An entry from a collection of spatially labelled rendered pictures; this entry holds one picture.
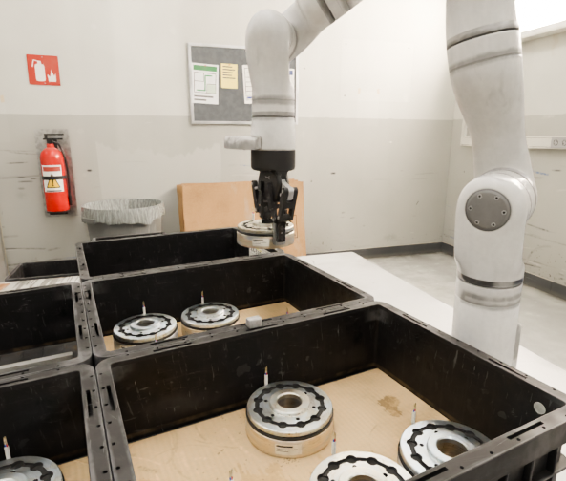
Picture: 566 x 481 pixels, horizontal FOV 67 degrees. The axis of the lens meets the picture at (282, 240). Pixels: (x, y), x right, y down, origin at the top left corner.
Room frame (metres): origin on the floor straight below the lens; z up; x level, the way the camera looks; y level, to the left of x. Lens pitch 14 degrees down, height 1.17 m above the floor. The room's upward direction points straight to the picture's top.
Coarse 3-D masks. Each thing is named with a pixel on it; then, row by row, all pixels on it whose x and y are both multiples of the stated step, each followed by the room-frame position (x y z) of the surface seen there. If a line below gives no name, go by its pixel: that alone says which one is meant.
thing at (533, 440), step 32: (288, 320) 0.53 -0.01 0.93; (320, 320) 0.54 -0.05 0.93; (416, 320) 0.53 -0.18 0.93; (160, 352) 0.45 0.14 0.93; (480, 352) 0.44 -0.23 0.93; (544, 384) 0.38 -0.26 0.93; (544, 416) 0.33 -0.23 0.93; (128, 448) 0.29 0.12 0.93; (480, 448) 0.29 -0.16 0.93; (512, 448) 0.29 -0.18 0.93; (544, 448) 0.31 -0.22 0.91; (128, 480) 0.26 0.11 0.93; (416, 480) 0.26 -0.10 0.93; (448, 480) 0.26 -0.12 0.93; (480, 480) 0.27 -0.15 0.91
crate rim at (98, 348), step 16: (272, 256) 0.84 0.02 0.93; (288, 256) 0.84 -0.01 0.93; (144, 272) 0.74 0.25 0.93; (160, 272) 0.74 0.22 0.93; (176, 272) 0.75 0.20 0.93; (320, 272) 0.74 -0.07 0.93; (352, 288) 0.65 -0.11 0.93; (336, 304) 0.59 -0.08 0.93; (352, 304) 0.59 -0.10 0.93; (96, 320) 0.53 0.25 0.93; (272, 320) 0.53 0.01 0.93; (96, 336) 0.51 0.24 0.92; (192, 336) 0.48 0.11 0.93; (96, 352) 0.44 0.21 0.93; (112, 352) 0.44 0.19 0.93; (128, 352) 0.44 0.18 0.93
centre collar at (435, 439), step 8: (440, 432) 0.39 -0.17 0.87; (448, 432) 0.39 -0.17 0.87; (432, 440) 0.38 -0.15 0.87; (440, 440) 0.38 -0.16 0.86; (448, 440) 0.38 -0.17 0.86; (456, 440) 0.38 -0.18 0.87; (464, 440) 0.38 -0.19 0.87; (432, 448) 0.37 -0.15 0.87; (464, 448) 0.37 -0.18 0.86; (472, 448) 0.37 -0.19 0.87; (432, 456) 0.36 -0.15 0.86; (440, 456) 0.35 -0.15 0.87; (448, 456) 0.35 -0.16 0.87
